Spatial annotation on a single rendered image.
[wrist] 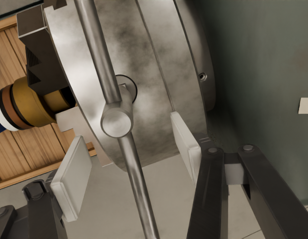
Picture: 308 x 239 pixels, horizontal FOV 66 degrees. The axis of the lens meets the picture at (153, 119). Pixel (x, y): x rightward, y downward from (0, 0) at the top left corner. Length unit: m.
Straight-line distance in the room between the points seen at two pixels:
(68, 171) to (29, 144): 0.52
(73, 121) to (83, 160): 0.20
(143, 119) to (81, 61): 0.08
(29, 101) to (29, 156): 0.33
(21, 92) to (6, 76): 0.27
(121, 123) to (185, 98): 0.11
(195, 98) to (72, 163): 0.14
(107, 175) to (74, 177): 1.51
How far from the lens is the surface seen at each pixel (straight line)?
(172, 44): 0.24
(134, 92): 0.24
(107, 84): 0.16
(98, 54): 0.16
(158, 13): 0.24
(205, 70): 0.30
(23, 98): 0.39
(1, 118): 0.42
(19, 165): 0.72
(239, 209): 1.98
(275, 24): 0.25
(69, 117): 0.39
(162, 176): 1.68
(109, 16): 0.25
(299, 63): 0.26
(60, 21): 0.26
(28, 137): 0.68
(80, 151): 0.20
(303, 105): 0.27
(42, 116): 0.39
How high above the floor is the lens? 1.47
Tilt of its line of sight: 75 degrees down
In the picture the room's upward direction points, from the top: 164 degrees clockwise
